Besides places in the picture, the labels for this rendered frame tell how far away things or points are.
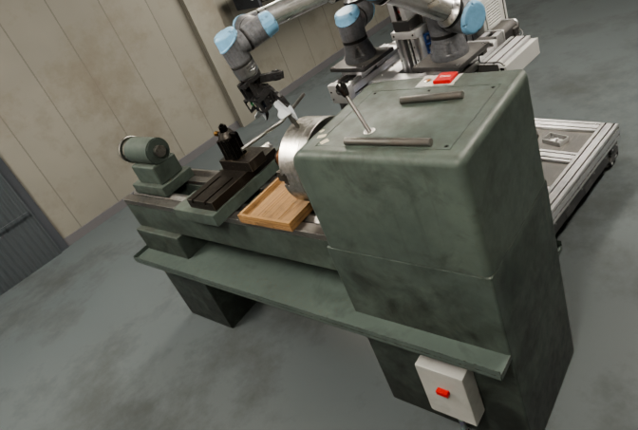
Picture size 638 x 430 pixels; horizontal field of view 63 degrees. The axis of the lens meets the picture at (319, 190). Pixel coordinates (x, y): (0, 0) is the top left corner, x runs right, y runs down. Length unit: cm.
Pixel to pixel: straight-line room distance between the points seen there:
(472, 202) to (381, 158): 26
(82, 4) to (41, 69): 67
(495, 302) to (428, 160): 48
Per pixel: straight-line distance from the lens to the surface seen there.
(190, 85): 551
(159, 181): 277
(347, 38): 244
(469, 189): 134
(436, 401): 207
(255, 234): 221
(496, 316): 164
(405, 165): 137
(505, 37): 247
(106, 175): 523
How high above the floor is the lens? 192
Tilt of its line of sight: 29 degrees down
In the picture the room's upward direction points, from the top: 23 degrees counter-clockwise
